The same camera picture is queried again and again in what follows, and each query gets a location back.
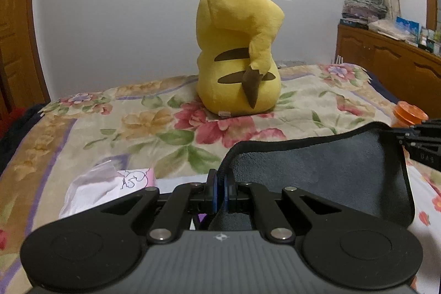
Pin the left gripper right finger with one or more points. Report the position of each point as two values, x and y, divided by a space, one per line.
256 201

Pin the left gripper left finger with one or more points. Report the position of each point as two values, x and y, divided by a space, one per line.
179 207

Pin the purple and grey towel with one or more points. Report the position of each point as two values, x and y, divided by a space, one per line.
373 136

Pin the orange lidded cup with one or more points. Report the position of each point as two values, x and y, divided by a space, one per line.
406 115

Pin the white strawberry print cloth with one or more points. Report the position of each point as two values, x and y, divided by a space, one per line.
382 185

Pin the wooden sideboard cabinet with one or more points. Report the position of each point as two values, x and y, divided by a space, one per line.
409 73

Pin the floral bed quilt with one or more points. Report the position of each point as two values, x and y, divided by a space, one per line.
162 125

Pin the purple tissue box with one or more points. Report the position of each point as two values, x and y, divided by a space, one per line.
102 184

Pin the small bottles on cabinet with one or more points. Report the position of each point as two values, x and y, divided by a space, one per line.
429 40

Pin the blue printed box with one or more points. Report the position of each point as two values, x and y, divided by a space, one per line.
410 29

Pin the stack of folded clothes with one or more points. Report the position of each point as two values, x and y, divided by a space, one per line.
360 13

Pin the yellow Pikachu plush toy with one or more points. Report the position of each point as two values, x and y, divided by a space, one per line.
237 72

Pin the wooden slatted wardrobe door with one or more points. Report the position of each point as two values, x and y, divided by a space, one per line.
22 80

